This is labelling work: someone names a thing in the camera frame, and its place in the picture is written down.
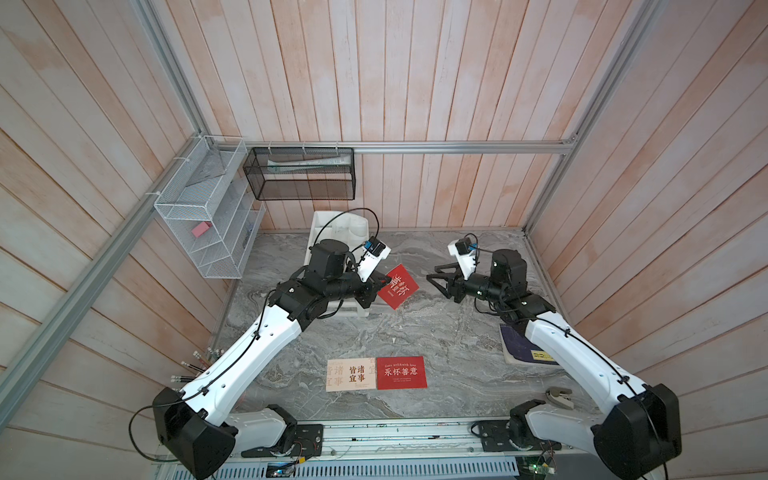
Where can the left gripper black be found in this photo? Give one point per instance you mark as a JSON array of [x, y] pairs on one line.
[[371, 288]]

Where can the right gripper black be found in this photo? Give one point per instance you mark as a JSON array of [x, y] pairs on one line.
[[456, 284]]

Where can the red postcard gold characters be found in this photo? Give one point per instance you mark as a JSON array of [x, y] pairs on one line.
[[401, 287]]

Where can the beige postcard red characters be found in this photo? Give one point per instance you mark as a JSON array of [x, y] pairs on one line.
[[352, 374]]

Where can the red postcard white characters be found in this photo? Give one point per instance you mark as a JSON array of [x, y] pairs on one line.
[[398, 373]]

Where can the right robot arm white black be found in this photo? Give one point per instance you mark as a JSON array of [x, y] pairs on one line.
[[638, 429]]

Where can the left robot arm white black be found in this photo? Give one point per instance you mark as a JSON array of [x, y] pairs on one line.
[[289, 309]]

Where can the dark blue notebook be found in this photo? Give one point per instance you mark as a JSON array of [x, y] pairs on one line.
[[518, 349]]

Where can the bundle of pencils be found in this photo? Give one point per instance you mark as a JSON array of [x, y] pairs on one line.
[[200, 364]]

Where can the pink eraser block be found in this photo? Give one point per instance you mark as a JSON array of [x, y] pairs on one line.
[[201, 228]]

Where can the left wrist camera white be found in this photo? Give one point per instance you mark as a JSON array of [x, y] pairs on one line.
[[374, 252]]

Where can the black mesh wall basket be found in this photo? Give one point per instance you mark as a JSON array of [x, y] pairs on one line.
[[301, 173]]

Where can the aluminium front rail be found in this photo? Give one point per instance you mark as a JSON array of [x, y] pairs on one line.
[[384, 438]]

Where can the aluminium back wall rail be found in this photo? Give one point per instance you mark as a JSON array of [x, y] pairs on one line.
[[551, 147]]

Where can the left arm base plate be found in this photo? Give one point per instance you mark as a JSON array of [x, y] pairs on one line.
[[301, 441]]

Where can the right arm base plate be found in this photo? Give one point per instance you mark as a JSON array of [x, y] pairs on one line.
[[508, 436]]

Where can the white wire wall shelf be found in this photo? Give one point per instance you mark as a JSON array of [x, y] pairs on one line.
[[207, 184]]

